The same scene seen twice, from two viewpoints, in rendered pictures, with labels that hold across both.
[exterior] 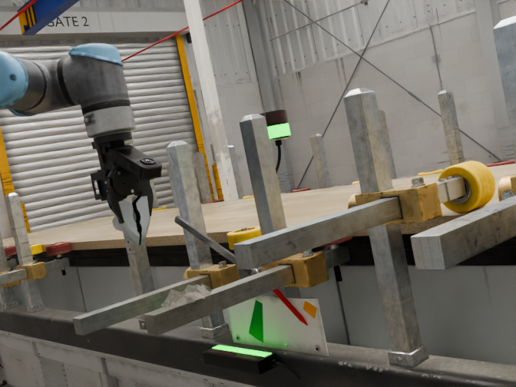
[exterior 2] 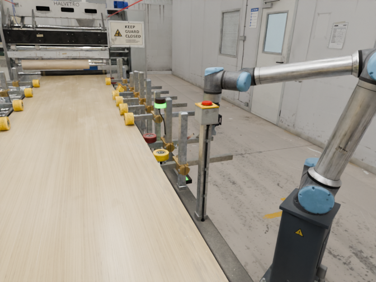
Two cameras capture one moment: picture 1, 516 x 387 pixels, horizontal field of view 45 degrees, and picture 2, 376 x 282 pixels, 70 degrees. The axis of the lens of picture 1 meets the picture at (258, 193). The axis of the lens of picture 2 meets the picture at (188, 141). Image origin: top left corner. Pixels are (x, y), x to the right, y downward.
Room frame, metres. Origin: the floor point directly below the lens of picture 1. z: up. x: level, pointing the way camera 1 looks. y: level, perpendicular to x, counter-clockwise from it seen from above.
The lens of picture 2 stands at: (2.49, 0.59, 1.47)
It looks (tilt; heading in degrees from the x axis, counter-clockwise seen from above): 22 degrees down; 200
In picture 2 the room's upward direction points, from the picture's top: 2 degrees clockwise
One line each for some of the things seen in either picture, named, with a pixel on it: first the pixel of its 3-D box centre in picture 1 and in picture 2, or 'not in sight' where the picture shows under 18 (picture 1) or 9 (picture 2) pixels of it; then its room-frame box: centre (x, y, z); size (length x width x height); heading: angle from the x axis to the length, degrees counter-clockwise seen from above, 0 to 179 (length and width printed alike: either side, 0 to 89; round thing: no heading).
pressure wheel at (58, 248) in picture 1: (61, 258); not in sight; (2.13, 0.70, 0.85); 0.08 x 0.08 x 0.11
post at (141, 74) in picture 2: not in sight; (142, 101); (0.58, -0.51, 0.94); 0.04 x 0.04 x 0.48; 41
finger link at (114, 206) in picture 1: (120, 200); not in sight; (1.17, 0.25, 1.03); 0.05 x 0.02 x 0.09; 132
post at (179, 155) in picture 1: (199, 252); (182, 156); (1.34, 0.15, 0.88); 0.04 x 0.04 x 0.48; 41
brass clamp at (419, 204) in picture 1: (391, 205); (156, 116); (0.94, -0.19, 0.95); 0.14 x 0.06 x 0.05; 41
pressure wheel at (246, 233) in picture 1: (249, 253); (160, 161); (1.37, 0.04, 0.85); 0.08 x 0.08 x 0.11
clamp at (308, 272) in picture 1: (291, 269); (167, 144); (1.13, -0.03, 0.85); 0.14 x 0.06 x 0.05; 41
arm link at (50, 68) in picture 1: (39, 87); (236, 80); (1.19, 0.36, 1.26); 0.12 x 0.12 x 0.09; 84
